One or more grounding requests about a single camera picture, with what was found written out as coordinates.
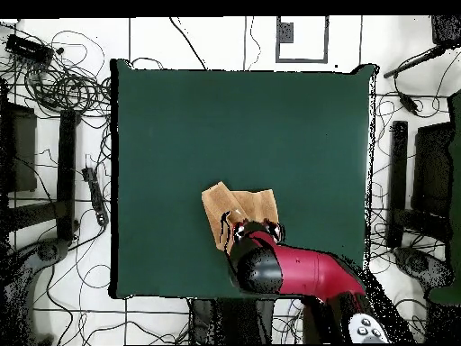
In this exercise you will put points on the tan terry towel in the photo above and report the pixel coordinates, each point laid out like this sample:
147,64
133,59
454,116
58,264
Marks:
255,205

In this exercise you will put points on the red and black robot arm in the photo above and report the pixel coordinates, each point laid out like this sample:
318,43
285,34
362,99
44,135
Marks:
306,270

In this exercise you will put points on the dark flat panel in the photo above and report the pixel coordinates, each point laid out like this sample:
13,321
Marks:
23,151
432,169

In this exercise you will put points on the black stand bar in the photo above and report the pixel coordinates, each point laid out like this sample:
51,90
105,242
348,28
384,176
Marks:
66,173
398,183

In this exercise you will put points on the dark green table cloth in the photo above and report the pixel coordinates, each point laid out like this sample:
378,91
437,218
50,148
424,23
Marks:
173,126

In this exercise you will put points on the black stand crossbar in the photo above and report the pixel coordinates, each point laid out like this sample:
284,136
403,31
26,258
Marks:
36,214
421,223

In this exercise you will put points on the black floor equipment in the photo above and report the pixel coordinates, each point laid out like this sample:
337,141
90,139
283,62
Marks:
48,250
421,266

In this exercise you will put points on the black power strip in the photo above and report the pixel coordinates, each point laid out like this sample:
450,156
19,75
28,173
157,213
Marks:
95,196

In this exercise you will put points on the dark green fabric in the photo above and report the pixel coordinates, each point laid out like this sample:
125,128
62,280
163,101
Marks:
454,216

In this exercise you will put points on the black power adapter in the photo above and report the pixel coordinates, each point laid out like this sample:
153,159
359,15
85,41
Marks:
408,103

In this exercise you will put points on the black rod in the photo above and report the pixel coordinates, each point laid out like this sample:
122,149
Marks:
414,62

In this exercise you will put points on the black electronics box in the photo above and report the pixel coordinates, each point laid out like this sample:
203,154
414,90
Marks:
28,48

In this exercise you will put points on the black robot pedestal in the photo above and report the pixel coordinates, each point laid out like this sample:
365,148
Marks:
234,320

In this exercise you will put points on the grey rectangular frame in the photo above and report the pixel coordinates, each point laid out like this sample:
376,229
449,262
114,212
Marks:
284,32

